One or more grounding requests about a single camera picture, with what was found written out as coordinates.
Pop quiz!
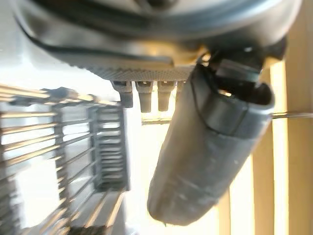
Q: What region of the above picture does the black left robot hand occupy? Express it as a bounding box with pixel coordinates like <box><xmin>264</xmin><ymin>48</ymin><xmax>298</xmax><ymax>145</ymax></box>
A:
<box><xmin>11</xmin><ymin>0</ymin><xmax>303</xmax><ymax>226</ymax></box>

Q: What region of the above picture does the grey plastic cutlery basket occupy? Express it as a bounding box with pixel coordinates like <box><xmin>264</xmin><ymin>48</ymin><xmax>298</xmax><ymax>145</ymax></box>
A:
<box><xmin>89</xmin><ymin>104</ymin><xmax>130</xmax><ymax>191</ymax></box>

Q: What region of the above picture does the metal wire dishwasher rack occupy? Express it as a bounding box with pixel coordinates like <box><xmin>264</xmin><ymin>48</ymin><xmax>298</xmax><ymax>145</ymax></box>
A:
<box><xmin>0</xmin><ymin>83</ymin><xmax>130</xmax><ymax>235</ymax></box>

